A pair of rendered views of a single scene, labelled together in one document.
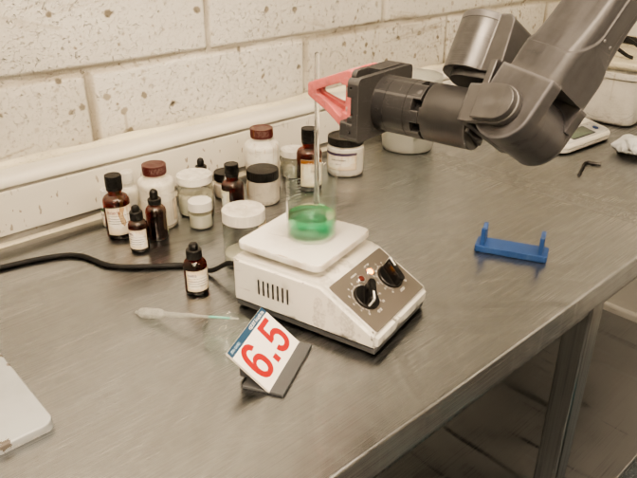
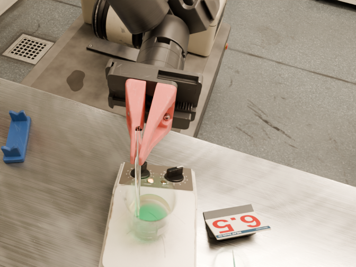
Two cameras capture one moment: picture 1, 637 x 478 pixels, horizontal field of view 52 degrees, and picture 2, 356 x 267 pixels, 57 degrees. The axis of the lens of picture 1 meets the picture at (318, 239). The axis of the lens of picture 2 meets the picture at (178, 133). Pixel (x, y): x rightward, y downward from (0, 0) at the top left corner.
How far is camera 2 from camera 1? 0.82 m
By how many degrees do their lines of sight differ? 89
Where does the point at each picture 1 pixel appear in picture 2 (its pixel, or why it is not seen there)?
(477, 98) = (209, 8)
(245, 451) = (292, 201)
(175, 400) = (293, 257)
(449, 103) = (184, 34)
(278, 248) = (186, 232)
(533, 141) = not seen: hidden behind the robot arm
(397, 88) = (175, 61)
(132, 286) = not seen: outside the picture
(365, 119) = (185, 99)
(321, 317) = not seen: hidden behind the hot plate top
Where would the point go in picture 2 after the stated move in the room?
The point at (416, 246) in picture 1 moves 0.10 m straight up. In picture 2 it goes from (27, 203) to (9, 172)
